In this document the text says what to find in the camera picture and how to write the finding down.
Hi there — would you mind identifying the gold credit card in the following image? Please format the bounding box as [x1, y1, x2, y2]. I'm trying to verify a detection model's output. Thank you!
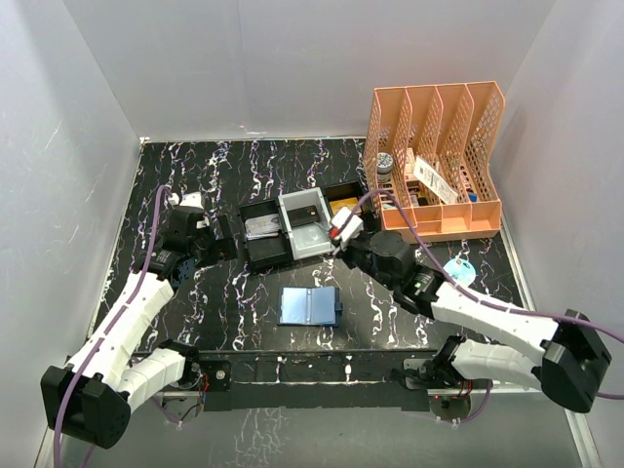
[330, 197, 358, 214]

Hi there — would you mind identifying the white labelled flat package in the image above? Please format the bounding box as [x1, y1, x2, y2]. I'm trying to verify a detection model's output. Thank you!
[413, 156, 458, 205]

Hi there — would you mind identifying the dark grey striped card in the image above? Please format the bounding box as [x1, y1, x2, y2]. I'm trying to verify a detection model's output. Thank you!
[288, 205, 321, 228]

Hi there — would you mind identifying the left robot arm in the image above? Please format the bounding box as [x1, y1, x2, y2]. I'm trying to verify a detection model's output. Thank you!
[41, 186, 236, 449]

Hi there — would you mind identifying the blue card holder wallet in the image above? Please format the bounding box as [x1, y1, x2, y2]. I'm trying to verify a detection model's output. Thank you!
[277, 287, 343, 328]

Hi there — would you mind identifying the white plastic bin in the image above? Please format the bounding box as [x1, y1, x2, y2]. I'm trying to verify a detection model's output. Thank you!
[278, 188, 332, 260]

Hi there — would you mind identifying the white VIP card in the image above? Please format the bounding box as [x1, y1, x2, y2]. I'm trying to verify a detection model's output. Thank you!
[245, 214, 282, 240]

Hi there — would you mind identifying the black tray with gold card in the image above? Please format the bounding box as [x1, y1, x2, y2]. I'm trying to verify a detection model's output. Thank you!
[322, 180, 380, 231]

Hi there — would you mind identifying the black tray with blue card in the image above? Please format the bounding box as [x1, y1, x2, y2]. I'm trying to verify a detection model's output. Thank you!
[238, 198, 293, 272]

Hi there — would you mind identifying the blister pack with blue tool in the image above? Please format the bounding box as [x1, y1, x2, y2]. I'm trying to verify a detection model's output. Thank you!
[444, 257, 477, 287]

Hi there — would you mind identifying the round jar with patterned lid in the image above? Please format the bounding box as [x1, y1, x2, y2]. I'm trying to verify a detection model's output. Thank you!
[376, 152, 394, 184]

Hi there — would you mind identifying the orange desk file organizer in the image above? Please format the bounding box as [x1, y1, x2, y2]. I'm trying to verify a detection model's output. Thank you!
[363, 81, 505, 243]

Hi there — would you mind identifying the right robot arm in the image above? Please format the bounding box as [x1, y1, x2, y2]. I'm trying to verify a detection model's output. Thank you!
[329, 208, 611, 413]

